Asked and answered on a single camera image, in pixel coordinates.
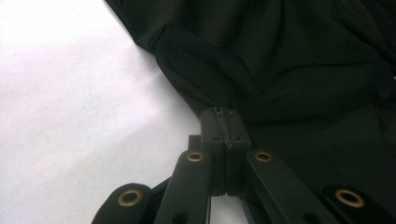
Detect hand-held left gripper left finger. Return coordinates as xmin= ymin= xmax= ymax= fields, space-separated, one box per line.
xmin=188 ymin=106 xmax=227 ymax=198

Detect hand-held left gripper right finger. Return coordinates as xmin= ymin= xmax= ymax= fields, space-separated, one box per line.
xmin=219 ymin=106 xmax=252 ymax=196

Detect black pants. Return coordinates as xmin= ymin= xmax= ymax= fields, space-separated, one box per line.
xmin=104 ymin=0 xmax=396 ymax=218

